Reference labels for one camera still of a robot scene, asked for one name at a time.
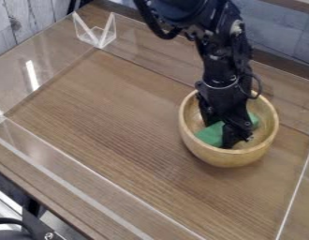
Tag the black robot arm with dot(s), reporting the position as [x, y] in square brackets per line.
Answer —
[213, 25]

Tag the green rectangular block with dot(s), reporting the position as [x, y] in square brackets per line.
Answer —
[211, 134]

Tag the wooden bowl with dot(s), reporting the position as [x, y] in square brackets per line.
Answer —
[244, 152]

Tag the clear acrylic tray wall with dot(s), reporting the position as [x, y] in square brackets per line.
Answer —
[103, 210]

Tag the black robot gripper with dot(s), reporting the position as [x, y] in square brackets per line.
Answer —
[223, 103]

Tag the black metal table clamp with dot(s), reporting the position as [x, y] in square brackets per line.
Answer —
[19, 215]

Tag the clear acrylic corner bracket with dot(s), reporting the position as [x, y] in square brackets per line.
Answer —
[95, 36]

